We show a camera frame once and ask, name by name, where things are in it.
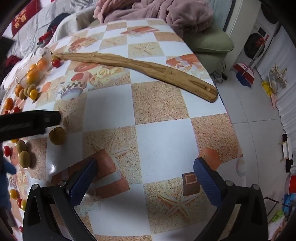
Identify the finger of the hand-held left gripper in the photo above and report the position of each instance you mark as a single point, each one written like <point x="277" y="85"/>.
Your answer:
<point x="27" y="124"/>

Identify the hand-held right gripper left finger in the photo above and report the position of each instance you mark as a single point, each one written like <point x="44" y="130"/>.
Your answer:
<point x="83" y="183"/>

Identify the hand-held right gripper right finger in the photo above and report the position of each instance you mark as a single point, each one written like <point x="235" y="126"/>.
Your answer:
<point x="208" y="185"/>

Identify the green round fruit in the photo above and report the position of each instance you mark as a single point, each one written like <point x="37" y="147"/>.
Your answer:
<point x="31" y="88"/>
<point x="22" y="94"/>
<point x="26" y="92"/>
<point x="21" y="146"/>
<point x="57" y="136"/>
<point x="24" y="159"/>

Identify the person's left hand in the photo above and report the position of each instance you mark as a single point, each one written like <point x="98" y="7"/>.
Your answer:
<point x="8" y="166"/>

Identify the small orange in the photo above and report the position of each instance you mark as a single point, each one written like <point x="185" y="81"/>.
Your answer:
<point x="32" y="67"/>
<point x="8" y="103"/>
<point x="42" y="64"/>
<point x="18" y="90"/>
<point x="32" y="76"/>

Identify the clear plastic bag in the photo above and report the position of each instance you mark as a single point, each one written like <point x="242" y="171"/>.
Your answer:
<point x="34" y="69"/>

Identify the dark red cloth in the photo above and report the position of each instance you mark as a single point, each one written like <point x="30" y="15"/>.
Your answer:
<point x="11" y="61"/>

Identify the checkered printed tablecloth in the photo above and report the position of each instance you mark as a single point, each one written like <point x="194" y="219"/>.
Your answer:
<point x="157" y="143"/>

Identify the green plastic item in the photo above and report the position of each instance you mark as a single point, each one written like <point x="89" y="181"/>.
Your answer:
<point x="276" y="216"/>

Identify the blue plastic item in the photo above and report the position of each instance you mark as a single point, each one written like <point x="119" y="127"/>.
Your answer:
<point x="288" y="204"/>

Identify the red bucket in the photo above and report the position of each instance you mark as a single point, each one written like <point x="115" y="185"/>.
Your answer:
<point x="291" y="184"/>

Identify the small wooden stool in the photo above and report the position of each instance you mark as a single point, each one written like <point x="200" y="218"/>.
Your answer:
<point x="286" y="148"/>

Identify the red and black cloth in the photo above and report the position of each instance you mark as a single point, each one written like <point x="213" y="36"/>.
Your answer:
<point x="45" y="37"/>

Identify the red pillow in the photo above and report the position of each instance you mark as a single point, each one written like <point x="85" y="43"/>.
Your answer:
<point x="23" y="18"/>

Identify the pink slipper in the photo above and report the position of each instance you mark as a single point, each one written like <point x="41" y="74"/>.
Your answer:
<point x="274" y="100"/>

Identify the dark clothing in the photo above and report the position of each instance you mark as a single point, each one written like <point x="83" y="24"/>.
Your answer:
<point x="59" y="20"/>

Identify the cream sofa cover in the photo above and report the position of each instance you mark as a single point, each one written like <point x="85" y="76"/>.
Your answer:
<point x="74" y="25"/>

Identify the yellow plastic item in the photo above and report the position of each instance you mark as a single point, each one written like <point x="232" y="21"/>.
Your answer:
<point x="267" y="89"/>

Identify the white pleated curtain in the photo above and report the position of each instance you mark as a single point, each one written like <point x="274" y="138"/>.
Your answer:
<point x="286" y="104"/>

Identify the grey checked bedding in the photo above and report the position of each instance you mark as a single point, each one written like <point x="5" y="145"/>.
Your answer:
<point x="44" y="11"/>

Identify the red and blue broom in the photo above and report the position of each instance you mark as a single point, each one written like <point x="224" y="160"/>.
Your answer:
<point x="245" y="75"/>

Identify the white dried plant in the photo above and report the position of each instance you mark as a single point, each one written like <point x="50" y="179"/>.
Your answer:
<point x="278" y="74"/>

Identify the green sofa cushion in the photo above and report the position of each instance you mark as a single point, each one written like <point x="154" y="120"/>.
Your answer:
<point x="208" y="44"/>

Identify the white washing machine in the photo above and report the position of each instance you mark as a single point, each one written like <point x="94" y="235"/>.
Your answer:
<point x="254" y="45"/>

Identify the pink fleece blanket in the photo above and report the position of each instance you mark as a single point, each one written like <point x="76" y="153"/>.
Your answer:
<point x="157" y="14"/>

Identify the black metal frame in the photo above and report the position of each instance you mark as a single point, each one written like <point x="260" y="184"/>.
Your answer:
<point x="271" y="199"/>

